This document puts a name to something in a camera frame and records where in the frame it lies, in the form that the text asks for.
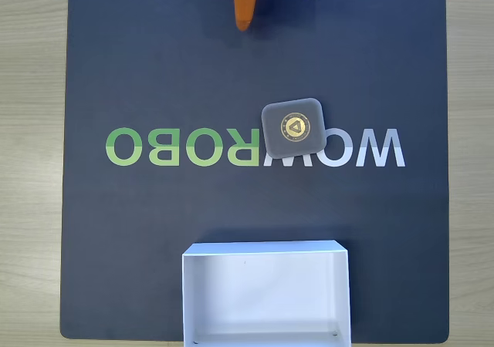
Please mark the grey velvet case gold emblem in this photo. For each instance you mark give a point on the grey velvet case gold emblem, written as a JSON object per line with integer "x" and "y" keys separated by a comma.
{"x": 278, "y": 142}

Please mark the white cardboard box bin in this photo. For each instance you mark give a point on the white cardboard box bin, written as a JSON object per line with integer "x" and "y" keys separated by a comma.
{"x": 262, "y": 297}

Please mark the dark blue WOWROBO mat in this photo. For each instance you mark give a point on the dark blue WOWROBO mat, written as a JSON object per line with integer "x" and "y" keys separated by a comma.
{"x": 154, "y": 73}

